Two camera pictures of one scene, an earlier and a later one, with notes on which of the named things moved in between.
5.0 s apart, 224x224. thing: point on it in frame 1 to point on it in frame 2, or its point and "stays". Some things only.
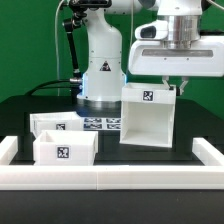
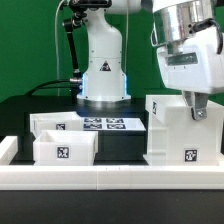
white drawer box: x=56 y=121 stays
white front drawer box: x=66 y=148 stays
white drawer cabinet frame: x=147 y=114 to x=177 y=139
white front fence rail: x=111 y=177 stays
